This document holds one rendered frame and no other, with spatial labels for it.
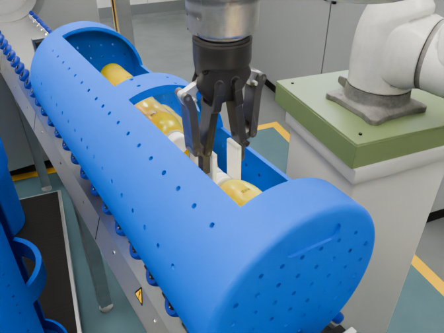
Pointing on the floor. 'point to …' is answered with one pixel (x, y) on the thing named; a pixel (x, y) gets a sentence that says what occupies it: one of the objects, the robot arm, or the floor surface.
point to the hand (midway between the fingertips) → (221, 166)
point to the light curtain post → (123, 19)
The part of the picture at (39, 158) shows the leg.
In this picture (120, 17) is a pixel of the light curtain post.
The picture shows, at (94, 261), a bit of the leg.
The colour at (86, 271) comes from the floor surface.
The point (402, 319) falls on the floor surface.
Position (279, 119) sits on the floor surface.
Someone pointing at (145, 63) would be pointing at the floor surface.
